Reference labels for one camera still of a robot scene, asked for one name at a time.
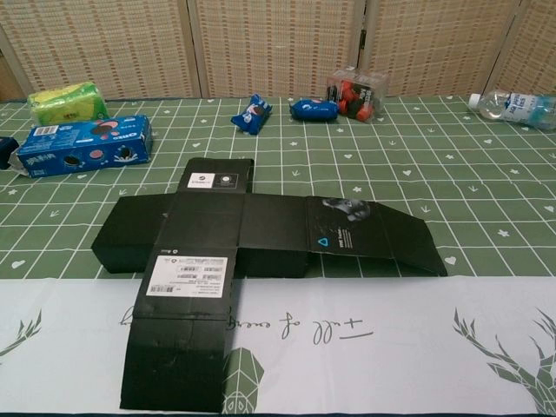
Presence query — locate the long blue Oreo packet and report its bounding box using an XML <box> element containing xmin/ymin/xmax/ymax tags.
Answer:
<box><xmin>230</xmin><ymin>94</ymin><xmax>274</xmax><ymax>136</ymax></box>

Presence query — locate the rounded blue Oreo packet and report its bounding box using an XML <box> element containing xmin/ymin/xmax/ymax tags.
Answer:
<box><xmin>288</xmin><ymin>97</ymin><xmax>340</xmax><ymax>122</ymax></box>

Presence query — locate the green checked tablecloth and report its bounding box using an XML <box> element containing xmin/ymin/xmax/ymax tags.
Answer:
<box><xmin>0</xmin><ymin>94</ymin><xmax>556</xmax><ymax>417</ymax></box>

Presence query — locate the clear plastic water bottle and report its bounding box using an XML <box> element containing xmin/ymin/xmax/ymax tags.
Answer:
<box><xmin>467</xmin><ymin>89</ymin><xmax>556</xmax><ymax>131</ymax></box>

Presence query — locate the clear box with red items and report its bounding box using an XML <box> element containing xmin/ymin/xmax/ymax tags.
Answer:
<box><xmin>326</xmin><ymin>65</ymin><xmax>389</xmax><ymax>124</ymax></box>

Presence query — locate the dark blue small carton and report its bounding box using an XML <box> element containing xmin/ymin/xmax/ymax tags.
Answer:
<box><xmin>0</xmin><ymin>136</ymin><xmax>21</xmax><ymax>170</ymax></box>

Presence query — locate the blue Oreo cookie box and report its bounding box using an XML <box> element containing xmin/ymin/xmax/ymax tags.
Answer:
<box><xmin>9</xmin><ymin>114</ymin><xmax>154</xmax><ymax>179</ymax></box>

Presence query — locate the woven folding screen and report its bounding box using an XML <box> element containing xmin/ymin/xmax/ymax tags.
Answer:
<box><xmin>0</xmin><ymin>0</ymin><xmax>556</xmax><ymax>102</ymax></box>

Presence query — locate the black paper box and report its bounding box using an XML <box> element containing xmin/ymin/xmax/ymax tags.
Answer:
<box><xmin>89</xmin><ymin>156</ymin><xmax>448</xmax><ymax>413</ymax></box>

